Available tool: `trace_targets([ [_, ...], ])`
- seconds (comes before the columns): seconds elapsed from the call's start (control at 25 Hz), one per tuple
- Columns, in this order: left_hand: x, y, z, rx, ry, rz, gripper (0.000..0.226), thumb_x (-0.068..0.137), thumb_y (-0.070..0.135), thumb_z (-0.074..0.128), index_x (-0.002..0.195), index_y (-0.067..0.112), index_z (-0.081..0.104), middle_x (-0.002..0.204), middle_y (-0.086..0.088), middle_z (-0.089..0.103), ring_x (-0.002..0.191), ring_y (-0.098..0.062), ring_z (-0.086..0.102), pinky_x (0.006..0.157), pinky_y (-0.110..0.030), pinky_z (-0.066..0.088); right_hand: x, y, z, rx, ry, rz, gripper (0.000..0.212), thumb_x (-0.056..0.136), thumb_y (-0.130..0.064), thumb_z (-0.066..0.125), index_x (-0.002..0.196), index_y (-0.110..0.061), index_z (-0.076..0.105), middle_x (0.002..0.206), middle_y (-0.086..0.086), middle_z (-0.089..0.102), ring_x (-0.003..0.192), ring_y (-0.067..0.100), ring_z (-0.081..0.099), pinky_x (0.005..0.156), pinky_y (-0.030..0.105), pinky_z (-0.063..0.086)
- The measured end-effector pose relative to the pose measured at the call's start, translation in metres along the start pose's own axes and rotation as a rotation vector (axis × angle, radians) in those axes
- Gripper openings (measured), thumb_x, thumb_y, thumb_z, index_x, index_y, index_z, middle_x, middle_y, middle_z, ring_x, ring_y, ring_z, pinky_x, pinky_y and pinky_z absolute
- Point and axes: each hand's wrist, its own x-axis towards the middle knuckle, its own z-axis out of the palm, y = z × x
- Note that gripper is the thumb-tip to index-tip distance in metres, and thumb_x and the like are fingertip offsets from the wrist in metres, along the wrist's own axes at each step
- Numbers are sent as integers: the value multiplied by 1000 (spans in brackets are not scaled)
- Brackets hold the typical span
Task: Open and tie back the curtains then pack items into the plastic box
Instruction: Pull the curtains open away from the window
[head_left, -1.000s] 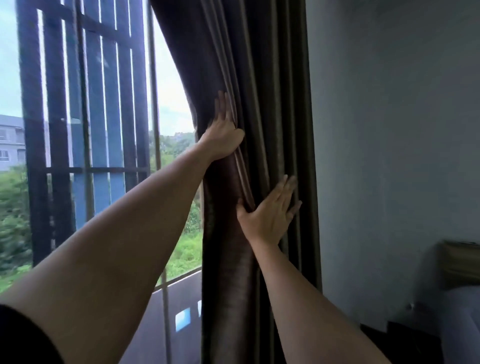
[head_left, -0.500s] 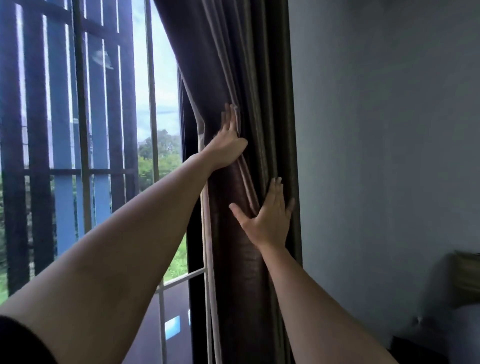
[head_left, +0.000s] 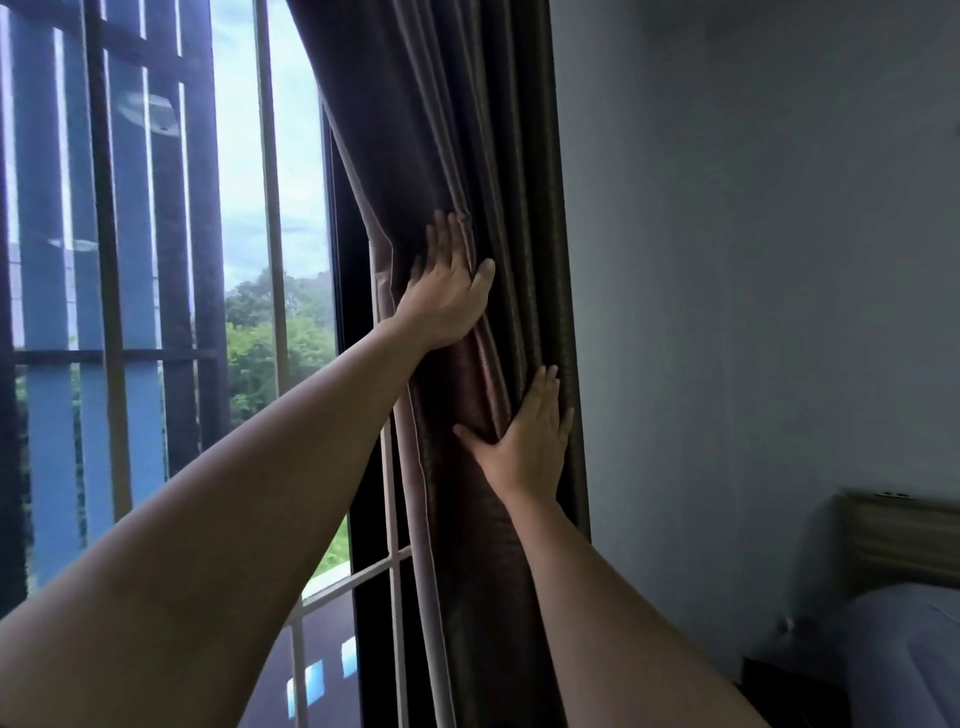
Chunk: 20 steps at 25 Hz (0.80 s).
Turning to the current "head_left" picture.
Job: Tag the person's left hand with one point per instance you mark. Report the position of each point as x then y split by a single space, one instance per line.
442 300

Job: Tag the person's right hand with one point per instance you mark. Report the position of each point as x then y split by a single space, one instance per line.
529 450

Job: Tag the brown curtain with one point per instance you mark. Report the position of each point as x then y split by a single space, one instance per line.
465 112

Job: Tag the person's right forearm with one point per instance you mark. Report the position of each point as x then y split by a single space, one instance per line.
615 637

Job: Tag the person's left forearm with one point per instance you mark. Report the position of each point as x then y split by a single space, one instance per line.
210 540

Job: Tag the green trees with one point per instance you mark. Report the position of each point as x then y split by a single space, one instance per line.
251 352

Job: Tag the dark nightstand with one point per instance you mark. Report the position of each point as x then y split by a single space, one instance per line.
787 697

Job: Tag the wooden bed headboard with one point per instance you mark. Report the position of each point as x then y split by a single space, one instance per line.
900 540

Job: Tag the row of balcony slats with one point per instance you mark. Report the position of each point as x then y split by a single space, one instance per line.
45 225

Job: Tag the bed with grey sheet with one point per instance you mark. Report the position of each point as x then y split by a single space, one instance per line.
915 660

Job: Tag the black window frame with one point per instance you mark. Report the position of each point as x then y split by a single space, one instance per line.
367 540

